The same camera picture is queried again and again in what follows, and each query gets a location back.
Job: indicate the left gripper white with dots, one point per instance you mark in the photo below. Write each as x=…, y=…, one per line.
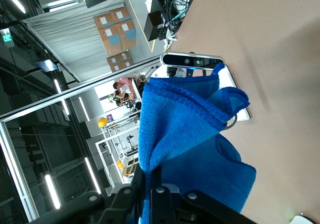
x=162, y=72

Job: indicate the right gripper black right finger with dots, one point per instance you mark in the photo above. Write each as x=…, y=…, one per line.
x=175, y=209

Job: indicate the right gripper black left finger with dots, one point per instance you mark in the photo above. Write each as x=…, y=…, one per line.
x=112, y=204

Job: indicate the blue microfibre towel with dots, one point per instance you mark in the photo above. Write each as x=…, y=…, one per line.
x=180, y=123

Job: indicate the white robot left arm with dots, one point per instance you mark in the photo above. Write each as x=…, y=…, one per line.
x=303, y=220

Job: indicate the cardboard box blue label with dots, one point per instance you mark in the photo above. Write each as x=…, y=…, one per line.
x=110, y=39
x=120, y=14
x=127, y=33
x=115, y=63
x=127, y=58
x=103, y=21

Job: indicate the person in pink shirt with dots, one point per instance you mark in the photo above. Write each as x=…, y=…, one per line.
x=125, y=82

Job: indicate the black computer box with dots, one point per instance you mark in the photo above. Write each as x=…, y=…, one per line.
x=153, y=26

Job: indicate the seated person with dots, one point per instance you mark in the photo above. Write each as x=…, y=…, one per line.
x=120, y=95

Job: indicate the black monitor panel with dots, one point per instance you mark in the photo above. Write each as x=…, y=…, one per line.
x=160, y=2

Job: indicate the grey pleated curtain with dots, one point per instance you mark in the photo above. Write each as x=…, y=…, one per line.
x=70, y=41

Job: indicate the brown table cover sheet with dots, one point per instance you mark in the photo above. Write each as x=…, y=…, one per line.
x=275, y=58

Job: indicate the green exit sign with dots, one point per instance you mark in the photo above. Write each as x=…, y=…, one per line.
x=7, y=37

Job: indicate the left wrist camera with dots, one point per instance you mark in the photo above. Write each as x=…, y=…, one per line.
x=190, y=59

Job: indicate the white shelf frame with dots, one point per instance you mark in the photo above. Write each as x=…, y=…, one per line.
x=110, y=138

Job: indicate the aluminium cell frame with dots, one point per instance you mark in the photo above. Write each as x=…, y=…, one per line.
x=75, y=91

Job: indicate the blue wall sign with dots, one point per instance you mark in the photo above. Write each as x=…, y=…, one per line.
x=46, y=65

